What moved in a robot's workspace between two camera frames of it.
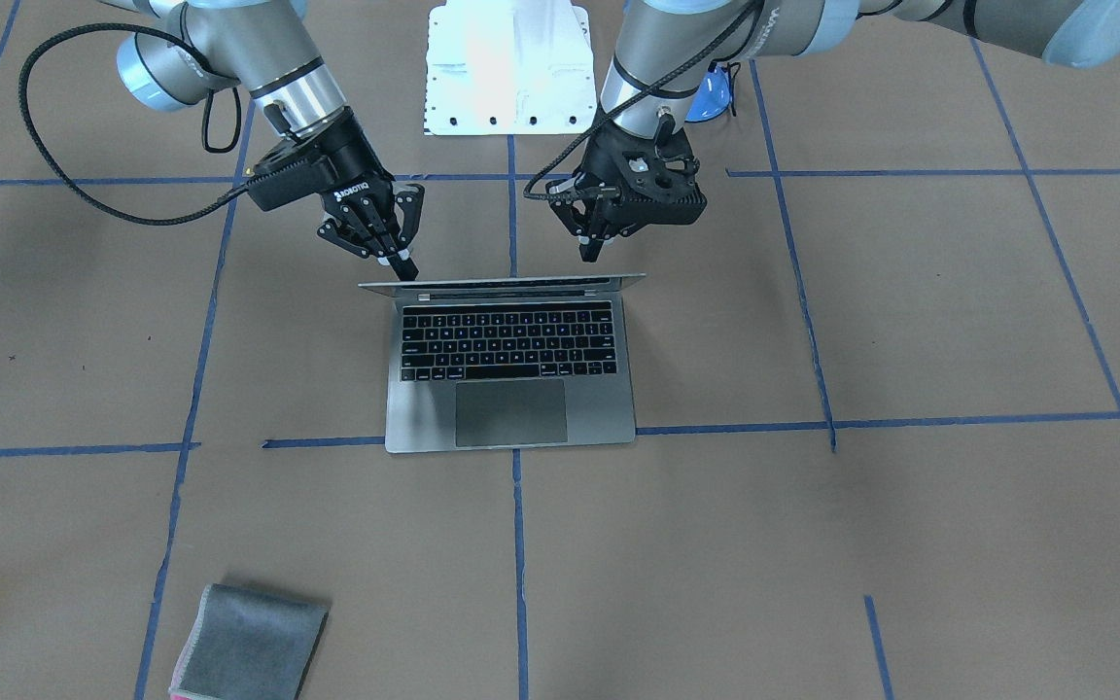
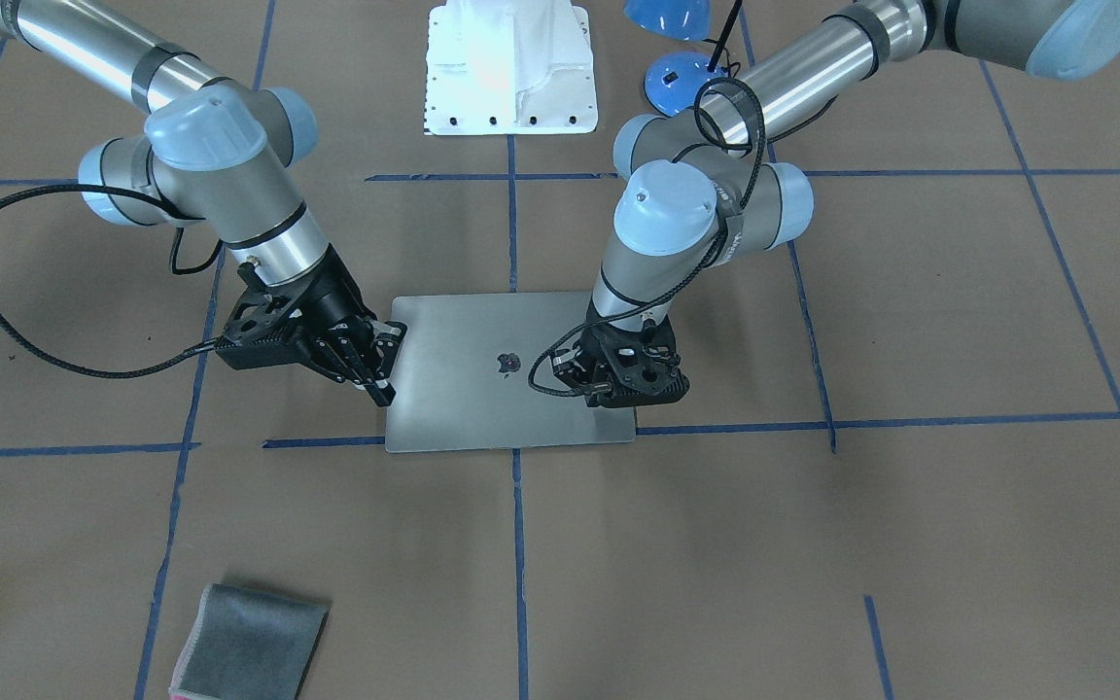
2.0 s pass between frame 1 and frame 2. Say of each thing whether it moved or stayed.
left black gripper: moved
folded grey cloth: stayed
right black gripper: moved
